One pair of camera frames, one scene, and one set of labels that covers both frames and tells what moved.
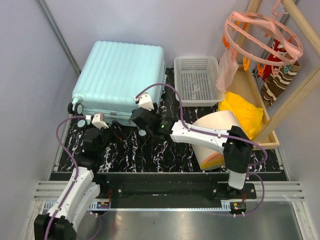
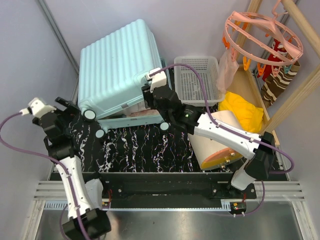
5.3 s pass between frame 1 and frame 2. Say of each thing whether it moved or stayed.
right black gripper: moved
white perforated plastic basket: stayed
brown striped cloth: stayed
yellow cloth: stayed
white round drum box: stayed
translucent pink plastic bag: stayed
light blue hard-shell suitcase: moved
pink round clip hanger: stayed
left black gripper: moved
